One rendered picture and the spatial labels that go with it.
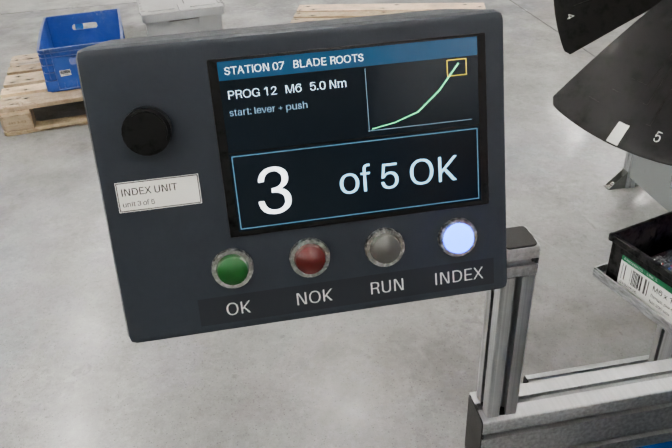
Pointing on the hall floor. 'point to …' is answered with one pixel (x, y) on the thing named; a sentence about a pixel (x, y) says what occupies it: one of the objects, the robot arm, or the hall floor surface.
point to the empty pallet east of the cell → (370, 10)
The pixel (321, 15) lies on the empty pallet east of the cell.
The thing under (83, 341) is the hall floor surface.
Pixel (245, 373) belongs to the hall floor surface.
